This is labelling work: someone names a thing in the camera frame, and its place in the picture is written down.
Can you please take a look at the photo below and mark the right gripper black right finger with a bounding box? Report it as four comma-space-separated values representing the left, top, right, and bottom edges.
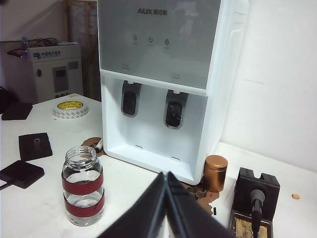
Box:
166, 171, 236, 238

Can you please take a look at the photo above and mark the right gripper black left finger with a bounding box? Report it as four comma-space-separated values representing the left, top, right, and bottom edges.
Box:
99, 171, 166, 238

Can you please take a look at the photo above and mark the glass bottle with red bands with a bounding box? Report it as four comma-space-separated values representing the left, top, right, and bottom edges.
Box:
61, 146, 105, 227

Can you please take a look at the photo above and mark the grey dispenser push lever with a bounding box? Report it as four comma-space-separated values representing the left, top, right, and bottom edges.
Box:
163, 89, 188, 130
120, 79, 143, 118

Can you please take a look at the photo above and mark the white AUX water dispenser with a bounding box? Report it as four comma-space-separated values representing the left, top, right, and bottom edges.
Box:
97, 0, 250, 186

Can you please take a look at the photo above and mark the black soldering iron stand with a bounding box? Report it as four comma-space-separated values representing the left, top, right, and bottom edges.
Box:
229, 167, 282, 238

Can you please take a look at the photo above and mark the black flat box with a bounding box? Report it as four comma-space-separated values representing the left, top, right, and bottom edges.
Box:
0, 160, 46, 190

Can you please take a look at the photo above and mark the white double-sided tape roll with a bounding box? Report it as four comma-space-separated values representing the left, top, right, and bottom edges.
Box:
52, 100, 90, 119

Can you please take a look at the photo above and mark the black foam pad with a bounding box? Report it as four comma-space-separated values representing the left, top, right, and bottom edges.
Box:
1, 101, 34, 121

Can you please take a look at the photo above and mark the white control cabinet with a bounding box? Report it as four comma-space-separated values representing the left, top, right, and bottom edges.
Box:
27, 42, 84, 105

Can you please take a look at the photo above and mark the black soldering iron with cable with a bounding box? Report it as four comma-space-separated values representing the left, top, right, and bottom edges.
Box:
249, 189, 266, 238

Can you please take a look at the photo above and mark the wooden frame with plastic wrap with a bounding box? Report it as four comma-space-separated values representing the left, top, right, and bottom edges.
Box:
63, 0, 100, 103

